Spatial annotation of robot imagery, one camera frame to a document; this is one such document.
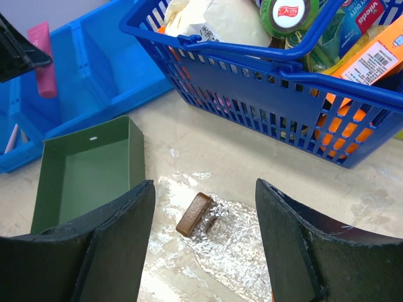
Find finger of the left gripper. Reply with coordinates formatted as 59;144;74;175
0;14;39;82

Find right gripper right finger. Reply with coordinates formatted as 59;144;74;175
255;179;402;301

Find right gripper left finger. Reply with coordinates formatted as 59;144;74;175
1;180;156;301

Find pink toothpaste tube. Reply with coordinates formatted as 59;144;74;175
28;21;57;99

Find clear glass tray wooden handles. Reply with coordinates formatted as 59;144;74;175
138;174;272;301

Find grey toothbrush in bin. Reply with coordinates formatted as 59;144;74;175
20;129;30;143

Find green metal tray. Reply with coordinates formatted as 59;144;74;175
31;116;145;234

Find light blue compartment bin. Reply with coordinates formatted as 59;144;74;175
1;1;172;172

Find orange scrub sponge pack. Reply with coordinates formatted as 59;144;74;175
157;26;193;82

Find dark blue shopping basket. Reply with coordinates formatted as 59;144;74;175
119;1;402;168

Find orange pink snack box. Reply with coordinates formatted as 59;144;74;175
311;14;403;158

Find crumpled beige paper bag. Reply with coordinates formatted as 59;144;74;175
164;0;272;47

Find glass jar gold lid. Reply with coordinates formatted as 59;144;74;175
284;30;307;50

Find green scouring sponge pack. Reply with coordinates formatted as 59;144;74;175
307;1;386;74

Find green soda bottle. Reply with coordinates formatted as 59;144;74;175
260;0;319;38

